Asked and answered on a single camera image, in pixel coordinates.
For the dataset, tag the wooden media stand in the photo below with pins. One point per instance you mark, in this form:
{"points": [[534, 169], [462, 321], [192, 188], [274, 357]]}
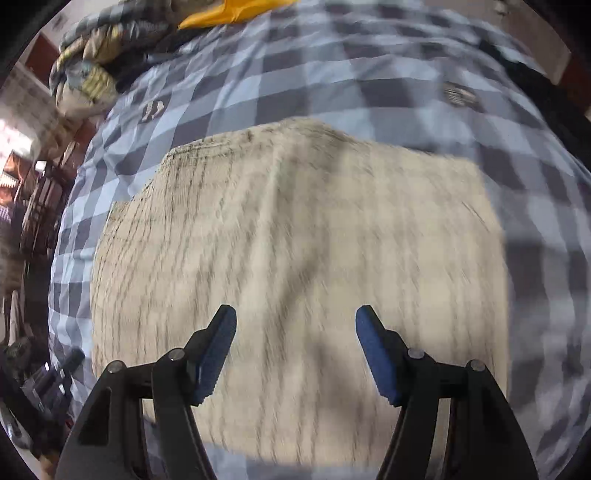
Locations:
{"points": [[41, 212]]}

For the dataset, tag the blue checkered blanket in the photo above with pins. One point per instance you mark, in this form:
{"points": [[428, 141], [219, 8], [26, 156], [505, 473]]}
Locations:
{"points": [[277, 78]]}

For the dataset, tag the yellow bag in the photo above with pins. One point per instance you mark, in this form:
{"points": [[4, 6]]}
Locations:
{"points": [[231, 14]]}

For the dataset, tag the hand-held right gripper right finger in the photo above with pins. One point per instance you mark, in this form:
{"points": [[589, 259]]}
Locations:
{"points": [[378, 355]]}

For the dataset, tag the pile of bedding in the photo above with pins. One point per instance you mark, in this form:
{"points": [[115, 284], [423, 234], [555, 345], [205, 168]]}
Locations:
{"points": [[83, 78]]}

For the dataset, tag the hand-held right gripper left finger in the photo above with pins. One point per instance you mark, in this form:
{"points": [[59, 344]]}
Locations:
{"points": [[214, 355]]}

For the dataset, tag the white plaid shirt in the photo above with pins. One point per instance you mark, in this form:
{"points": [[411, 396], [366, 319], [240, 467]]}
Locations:
{"points": [[300, 230]]}

